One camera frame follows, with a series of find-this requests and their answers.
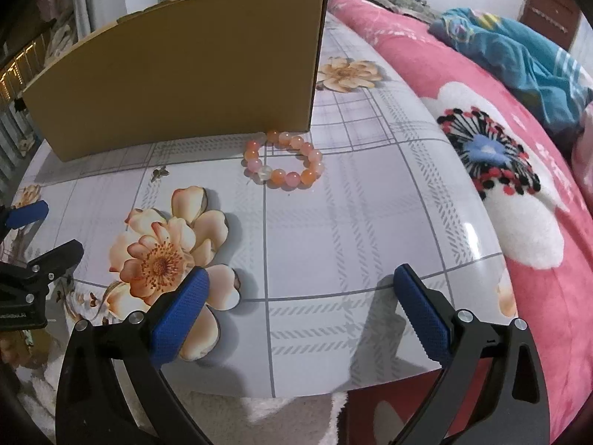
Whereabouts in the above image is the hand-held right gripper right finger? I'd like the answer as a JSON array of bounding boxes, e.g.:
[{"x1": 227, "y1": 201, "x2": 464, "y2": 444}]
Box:
[{"x1": 392, "y1": 263, "x2": 553, "y2": 445}]

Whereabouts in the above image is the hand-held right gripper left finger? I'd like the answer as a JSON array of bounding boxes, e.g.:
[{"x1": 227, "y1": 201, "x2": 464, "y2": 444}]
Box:
[{"x1": 56, "y1": 266, "x2": 211, "y2": 445}]

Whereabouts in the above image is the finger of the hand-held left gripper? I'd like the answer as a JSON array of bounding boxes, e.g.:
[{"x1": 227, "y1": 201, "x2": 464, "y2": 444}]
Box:
[
  {"x1": 0, "y1": 200, "x2": 50, "y2": 231},
  {"x1": 0, "y1": 239, "x2": 85, "y2": 289}
]

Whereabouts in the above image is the orange bead bracelet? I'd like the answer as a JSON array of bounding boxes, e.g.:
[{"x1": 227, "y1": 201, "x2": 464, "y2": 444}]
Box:
[{"x1": 243, "y1": 129, "x2": 325, "y2": 191}]

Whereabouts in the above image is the cardboard box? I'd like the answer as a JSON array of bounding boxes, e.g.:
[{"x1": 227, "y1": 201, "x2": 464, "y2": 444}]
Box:
[{"x1": 21, "y1": 0, "x2": 330, "y2": 163}]

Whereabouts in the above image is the pink floral blanket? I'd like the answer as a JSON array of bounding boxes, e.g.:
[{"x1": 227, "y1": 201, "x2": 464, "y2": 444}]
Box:
[{"x1": 328, "y1": 0, "x2": 593, "y2": 445}]

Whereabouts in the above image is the floral plaid tablecloth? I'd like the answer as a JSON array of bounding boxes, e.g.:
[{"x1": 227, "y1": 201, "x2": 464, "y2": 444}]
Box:
[{"x1": 0, "y1": 8, "x2": 518, "y2": 400}]

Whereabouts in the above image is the metal railing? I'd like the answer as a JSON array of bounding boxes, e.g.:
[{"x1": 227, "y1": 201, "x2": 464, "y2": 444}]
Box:
[{"x1": 0, "y1": 32, "x2": 48, "y2": 187}]

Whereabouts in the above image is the light pink cloth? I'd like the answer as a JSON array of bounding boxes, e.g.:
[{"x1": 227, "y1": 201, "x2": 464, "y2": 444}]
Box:
[{"x1": 569, "y1": 101, "x2": 593, "y2": 192}]

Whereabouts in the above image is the teal patterned blanket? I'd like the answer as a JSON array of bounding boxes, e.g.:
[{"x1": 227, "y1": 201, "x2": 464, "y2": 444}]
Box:
[{"x1": 428, "y1": 6, "x2": 593, "y2": 136}]

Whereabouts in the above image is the grey green patterned blanket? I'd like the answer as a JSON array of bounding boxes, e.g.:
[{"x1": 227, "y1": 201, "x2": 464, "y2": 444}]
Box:
[{"x1": 363, "y1": 0, "x2": 446, "y2": 25}]

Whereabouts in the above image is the brown wooden door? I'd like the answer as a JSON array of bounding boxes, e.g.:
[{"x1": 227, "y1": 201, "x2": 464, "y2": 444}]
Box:
[{"x1": 518, "y1": 0, "x2": 583, "y2": 53}]

